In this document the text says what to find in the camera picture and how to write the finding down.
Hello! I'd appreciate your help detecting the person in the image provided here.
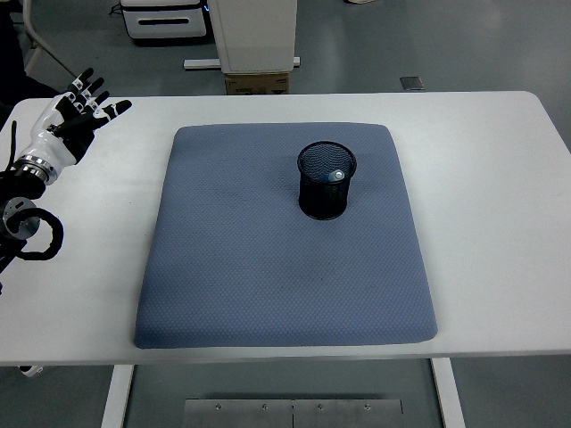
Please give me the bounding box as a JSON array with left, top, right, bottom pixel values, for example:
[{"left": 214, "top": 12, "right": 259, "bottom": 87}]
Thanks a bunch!
[{"left": 0, "top": 8, "right": 59, "bottom": 106}]

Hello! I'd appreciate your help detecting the white pedestal base bar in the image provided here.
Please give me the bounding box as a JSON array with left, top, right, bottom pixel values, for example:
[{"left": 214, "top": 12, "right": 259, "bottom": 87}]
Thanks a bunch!
[{"left": 183, "top": 56, "right": 301, "bottom": 71}]

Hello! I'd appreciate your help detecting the white table leg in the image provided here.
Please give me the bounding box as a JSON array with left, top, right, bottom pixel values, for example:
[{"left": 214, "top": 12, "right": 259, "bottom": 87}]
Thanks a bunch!
[
  {"left": 430, "top": 358, "right": 467, "bottom": 428},
  {"left": 100, "top": 365, "right": 135, "bottom": 428}
]

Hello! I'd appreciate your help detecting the white cabinet with dark slot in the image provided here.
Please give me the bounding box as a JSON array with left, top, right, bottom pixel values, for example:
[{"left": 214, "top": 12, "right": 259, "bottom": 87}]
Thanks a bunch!
[{"left": 119, "top": 0, "right": 211, "bottom": 41}]

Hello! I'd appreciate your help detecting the black mesh pen holder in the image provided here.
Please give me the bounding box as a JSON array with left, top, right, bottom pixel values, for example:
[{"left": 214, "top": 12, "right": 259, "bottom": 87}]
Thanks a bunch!
[{"left": 296, "top": 140, "right": 358, "bottom": 221}]

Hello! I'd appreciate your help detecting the brown cardboard box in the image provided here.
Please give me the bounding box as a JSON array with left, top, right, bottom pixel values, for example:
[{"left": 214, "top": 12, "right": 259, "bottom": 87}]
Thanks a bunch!
[{"left": 223, "top": 71, "right": 290, "bottom": 95}]

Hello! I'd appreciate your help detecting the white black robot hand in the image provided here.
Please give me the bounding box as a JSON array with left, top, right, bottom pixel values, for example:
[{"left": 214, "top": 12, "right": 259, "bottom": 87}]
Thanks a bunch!
[{"left": 26, "top": 67, "right": 133, "bottom": 167}]

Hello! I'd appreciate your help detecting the grey chair with white frame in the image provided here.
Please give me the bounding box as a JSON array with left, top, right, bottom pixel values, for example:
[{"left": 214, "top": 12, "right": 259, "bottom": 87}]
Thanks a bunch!
[{"left": 21, "top": 0, "right": 79, "bottom": 79}]

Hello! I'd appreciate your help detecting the blue-grey textured mat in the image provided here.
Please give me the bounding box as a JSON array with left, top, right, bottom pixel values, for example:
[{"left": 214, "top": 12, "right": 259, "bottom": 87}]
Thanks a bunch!
[{"left": 133, "top": 122, "right": 438, "bottom": 350}]

